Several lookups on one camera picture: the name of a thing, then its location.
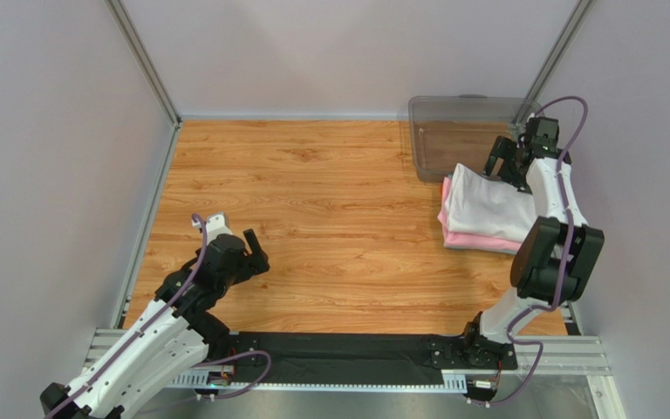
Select aluminium frame rail front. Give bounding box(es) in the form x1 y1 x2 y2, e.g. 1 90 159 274
65 327 626 419

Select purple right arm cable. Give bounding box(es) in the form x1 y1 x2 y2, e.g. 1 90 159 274
468 95 590 406

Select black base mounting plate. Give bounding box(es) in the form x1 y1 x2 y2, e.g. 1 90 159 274
210 332 518 385

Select left aluminium frame post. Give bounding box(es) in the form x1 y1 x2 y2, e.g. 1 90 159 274
105 0 182 127

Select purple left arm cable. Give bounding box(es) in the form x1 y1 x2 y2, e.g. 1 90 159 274
44 213 272 419

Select right aluminium frame post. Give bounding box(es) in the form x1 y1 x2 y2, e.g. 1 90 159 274
524 0 597 102

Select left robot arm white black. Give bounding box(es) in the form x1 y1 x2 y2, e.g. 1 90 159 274
40 230 271 418

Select white t shirt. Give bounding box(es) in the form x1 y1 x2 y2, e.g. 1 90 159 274
443 164 537 243

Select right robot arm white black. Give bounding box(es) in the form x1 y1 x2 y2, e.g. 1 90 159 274
461 116 605 367

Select pink folded t shirt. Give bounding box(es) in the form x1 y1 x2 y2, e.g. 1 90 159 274
437 177 521 255

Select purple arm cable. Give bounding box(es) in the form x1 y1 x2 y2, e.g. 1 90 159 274
44 213 272 419
468 95 590 406

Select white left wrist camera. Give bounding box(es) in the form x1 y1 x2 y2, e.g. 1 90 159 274
193 212 233 244

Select clear grey plastic bin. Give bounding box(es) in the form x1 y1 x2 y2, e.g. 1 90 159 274
407 94 541 182

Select aluminium frame post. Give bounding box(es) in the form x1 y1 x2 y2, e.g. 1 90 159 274
524 0 597 102
105 0 182 127

